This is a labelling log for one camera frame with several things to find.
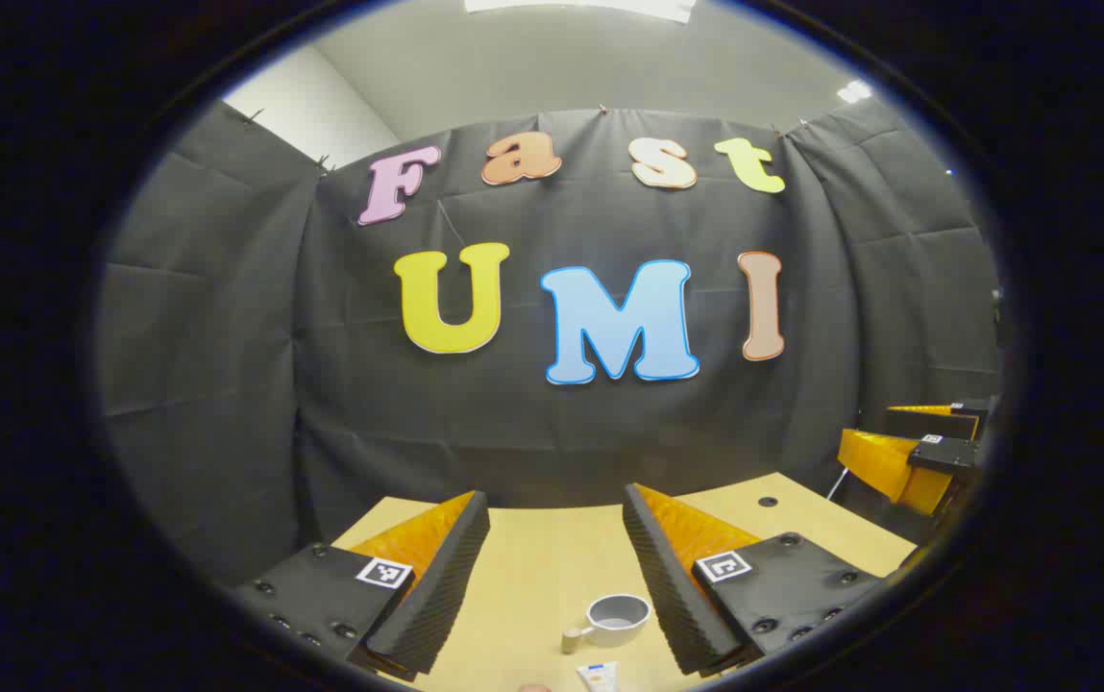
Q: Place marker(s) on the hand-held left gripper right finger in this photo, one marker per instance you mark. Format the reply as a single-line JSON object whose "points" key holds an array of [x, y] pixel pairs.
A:
{"points": [[657, 586]]}

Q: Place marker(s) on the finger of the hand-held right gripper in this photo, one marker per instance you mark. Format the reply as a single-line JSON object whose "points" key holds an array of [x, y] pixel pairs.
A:
{"points": [[931, 425], [941, 457]]}

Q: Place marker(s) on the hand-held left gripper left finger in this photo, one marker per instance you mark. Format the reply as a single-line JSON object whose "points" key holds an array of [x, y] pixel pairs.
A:
{"points": [[446, 586]]}

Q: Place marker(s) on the white cup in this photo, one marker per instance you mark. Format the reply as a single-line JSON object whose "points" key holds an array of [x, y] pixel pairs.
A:
{"points": [[619, 617]]}

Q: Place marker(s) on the white toothpaste tube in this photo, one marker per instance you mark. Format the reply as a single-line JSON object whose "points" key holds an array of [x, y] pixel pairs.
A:
{"points": [[598, 677]]}

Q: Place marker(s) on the light wooden desktop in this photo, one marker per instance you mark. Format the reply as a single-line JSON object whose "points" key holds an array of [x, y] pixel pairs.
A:
{"points": [[532, 567]]}

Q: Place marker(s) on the black backdrop cloth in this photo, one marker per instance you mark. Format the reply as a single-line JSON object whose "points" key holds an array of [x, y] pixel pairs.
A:
{"points": [[552, 432]]}

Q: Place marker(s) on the ceiling light panel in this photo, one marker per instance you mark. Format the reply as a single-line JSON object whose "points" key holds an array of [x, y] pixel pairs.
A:
{"points": [[580, 8]]}

